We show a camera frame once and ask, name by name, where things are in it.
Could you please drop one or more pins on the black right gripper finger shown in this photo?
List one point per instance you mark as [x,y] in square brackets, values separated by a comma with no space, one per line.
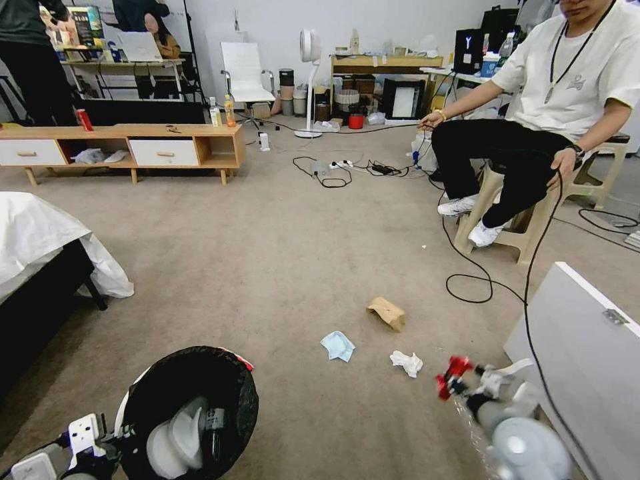
[467,371]
[457,389]

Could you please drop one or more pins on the red wrapper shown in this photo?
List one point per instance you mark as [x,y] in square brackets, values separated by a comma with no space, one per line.
[445,382]

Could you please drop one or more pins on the black-lined white trash bin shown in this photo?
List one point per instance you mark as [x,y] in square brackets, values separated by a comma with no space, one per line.
[150,380]

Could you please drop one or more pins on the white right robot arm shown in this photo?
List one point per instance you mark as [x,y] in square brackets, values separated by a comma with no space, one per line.
[525,445]

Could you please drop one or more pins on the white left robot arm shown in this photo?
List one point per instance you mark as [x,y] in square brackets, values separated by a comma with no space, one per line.
[35,462]

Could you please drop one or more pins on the white crumpled trash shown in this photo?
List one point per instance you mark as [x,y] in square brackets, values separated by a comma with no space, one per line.
[172,440]

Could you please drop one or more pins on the dark ribbed trash item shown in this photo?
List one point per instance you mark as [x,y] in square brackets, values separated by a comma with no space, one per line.
[214,435]

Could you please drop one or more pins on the white crumpled tissue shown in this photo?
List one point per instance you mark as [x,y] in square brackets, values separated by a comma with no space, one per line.
[407,362]

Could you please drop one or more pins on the brown paper bag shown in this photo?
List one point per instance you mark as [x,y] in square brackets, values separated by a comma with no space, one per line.
[387,311]

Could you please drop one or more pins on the white cabinet panel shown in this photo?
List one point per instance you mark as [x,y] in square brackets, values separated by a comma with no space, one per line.
[585,360]

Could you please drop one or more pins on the pale blue crumpled tissue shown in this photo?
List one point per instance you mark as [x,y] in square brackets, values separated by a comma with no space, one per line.
[337,346]

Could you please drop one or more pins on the metal hinge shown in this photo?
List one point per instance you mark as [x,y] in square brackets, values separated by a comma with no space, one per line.
[615,317]

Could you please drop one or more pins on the beige plastic stool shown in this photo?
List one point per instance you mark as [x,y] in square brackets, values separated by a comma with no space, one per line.
[525,230]

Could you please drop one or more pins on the black power adapter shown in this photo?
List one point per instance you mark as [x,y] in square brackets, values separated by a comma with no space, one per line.
[382,170]

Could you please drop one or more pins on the white bed sheet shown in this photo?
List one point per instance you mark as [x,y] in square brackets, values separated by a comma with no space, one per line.
[35,235]

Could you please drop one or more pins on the white power strip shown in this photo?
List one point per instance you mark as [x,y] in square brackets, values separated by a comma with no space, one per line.
[341,164]

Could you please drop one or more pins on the beige stool with dark seat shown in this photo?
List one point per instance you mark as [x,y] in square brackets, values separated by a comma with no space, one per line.
[605,160]

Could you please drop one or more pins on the red bucket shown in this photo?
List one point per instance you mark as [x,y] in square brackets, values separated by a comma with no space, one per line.
[356,121]

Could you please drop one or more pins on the black framed white panel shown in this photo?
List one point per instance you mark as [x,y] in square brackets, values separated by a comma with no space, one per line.
[402,99]

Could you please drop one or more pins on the white plastic bags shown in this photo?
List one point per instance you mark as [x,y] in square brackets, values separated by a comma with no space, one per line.
[97,156]

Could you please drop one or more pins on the low wooden TV cabinet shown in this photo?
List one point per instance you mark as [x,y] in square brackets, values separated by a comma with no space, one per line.
[120,142]

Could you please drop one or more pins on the white upright charger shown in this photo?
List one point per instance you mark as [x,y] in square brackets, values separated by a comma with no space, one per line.
[264,142]

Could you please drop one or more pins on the seated person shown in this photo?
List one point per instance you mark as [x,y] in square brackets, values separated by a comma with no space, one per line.
[560,75]

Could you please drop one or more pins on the black bag white emblem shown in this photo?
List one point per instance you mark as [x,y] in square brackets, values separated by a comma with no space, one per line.
[467,52]

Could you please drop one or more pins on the wooden desk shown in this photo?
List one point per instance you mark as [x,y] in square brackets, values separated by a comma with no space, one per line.
[387,62]

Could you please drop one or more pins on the red drink can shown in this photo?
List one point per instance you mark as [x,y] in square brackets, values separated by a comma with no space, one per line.
[85,120]

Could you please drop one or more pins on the stacked small bins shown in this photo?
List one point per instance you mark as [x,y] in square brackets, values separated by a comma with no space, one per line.
[286,92]

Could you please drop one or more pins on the clear bottle yellow label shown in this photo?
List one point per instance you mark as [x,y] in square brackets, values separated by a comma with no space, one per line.
[215,114]

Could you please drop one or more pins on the black paper bag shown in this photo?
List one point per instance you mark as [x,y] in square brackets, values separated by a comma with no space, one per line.
[500,25]

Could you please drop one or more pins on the orange drink bottle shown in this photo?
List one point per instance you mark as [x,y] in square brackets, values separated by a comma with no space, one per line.
[229,112]

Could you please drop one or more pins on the white standing fan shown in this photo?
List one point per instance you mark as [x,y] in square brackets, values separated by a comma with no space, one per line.
[311,47]

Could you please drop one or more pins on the white office chair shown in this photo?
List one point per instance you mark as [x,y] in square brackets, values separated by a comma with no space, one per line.
[245,75]

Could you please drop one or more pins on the wooden work table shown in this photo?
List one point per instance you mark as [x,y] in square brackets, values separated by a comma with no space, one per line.
[125,64]

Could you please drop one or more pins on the standing person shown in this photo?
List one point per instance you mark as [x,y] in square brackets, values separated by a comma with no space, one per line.
[30,60]

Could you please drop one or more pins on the white laptop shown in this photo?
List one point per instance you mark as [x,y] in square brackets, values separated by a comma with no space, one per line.
[140,47]

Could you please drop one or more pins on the person at laptop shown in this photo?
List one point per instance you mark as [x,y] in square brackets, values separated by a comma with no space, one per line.
[162,37]

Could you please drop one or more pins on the colourful book boxes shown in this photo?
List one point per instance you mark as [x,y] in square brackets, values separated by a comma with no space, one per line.
[77,25]

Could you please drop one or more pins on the person in background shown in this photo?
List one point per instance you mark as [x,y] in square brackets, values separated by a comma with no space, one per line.
[135,12]

